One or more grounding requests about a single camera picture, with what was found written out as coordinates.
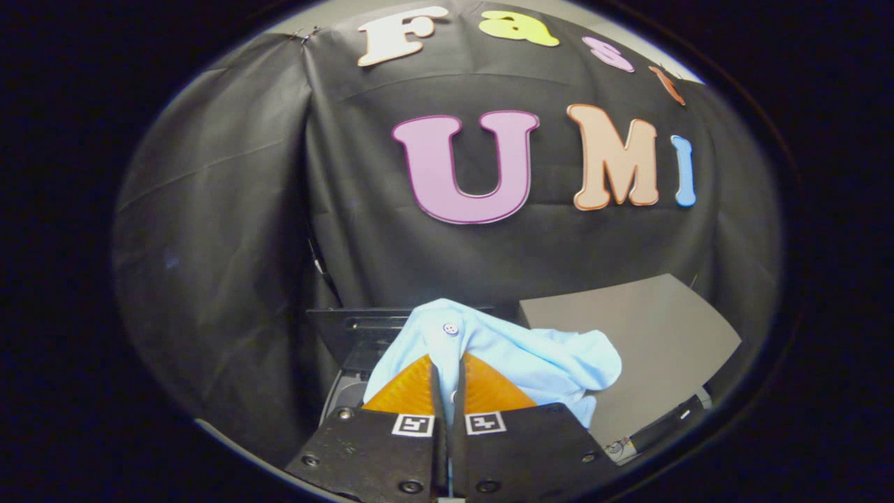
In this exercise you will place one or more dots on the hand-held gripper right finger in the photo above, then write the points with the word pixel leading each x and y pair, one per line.
pixel 531 450

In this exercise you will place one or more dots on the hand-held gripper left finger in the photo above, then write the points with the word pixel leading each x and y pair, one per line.
pixel 377 454

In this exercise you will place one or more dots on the light blue shirt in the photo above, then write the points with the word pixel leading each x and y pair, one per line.
pixel 531 356

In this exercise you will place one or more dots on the beige cabinet with grey top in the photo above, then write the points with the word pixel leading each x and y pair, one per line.
pixel 649 335

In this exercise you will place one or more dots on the black backdrop cloth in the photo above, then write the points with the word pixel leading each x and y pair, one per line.
pixel 223 209

